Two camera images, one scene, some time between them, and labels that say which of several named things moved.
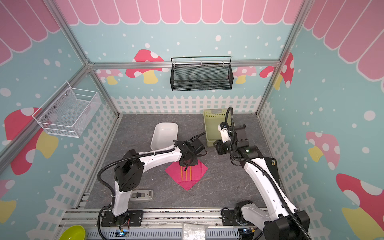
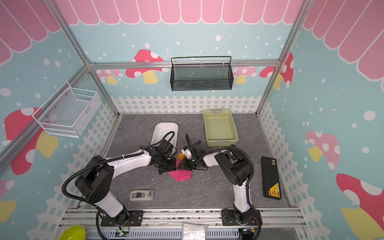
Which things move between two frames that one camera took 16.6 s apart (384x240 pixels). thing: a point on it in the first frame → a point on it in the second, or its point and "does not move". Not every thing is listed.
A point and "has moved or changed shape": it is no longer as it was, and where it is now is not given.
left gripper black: x=195 y=162 → x=172 y=167
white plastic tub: x=163 y=135 does not move
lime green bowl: x=73 y=232 does not move
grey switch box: x=141 y=195 does not move
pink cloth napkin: x=188 y=178 has moved or changed shape
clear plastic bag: x=194 y=231 does not move
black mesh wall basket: x=201 y=73 does not move
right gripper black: x=219 y=147 → x=186 y=163
